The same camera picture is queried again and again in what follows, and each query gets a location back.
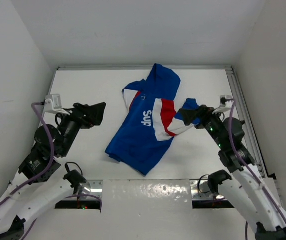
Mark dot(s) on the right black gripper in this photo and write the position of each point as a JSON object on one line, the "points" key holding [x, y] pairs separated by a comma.
{"points": [[202, 112]]}

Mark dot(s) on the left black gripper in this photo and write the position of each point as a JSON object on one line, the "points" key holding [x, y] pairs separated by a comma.
{"points": [[88, 115]]}

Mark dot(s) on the blue white red jacket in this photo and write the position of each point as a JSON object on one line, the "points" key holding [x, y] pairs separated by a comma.
{"points": [[152, 121]]}

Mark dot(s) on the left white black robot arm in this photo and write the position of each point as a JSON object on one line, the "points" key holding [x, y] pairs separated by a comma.
{"points": [[19, 206]]}

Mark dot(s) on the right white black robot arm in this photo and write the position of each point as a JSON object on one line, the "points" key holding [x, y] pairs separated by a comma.
{"points": [[241, 182]]}

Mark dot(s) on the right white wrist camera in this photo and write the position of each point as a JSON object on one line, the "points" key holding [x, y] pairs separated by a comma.
{"points": [[225, 105]]}

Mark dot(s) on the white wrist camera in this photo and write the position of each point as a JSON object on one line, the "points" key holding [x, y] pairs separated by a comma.
{"points": [[53, 102], [225, 105]]}

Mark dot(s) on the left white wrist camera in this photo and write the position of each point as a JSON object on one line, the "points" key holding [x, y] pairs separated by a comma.
{"points": [[53, 102]]}

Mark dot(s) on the aluminium frame rail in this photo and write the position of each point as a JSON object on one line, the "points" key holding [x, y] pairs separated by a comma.
{"points": [[191, 155]]}

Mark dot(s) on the metal base plate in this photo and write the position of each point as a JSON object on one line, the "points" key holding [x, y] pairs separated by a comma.
{"points": [[189, 191]]}

